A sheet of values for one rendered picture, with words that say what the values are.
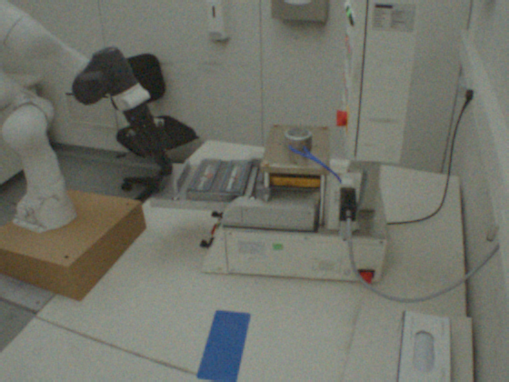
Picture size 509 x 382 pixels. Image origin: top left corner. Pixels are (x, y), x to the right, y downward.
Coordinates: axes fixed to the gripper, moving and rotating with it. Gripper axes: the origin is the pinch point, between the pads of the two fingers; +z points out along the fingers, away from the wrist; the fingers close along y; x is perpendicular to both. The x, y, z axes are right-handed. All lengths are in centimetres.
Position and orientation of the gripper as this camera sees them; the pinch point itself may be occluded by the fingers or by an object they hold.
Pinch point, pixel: (164, 164)
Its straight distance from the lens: 138.3
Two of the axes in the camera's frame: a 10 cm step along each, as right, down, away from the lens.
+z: 3.7, 8.1, 4.6
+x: -1.2, 5.3, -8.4
